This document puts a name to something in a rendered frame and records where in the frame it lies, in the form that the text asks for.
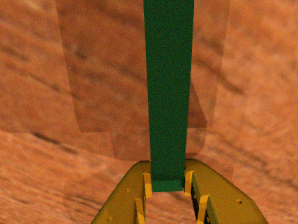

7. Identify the green rod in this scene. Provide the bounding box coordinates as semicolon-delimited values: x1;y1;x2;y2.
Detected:
143;0;194;192

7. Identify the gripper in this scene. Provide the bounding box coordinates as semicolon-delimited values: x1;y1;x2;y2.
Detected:
91;158;269;224

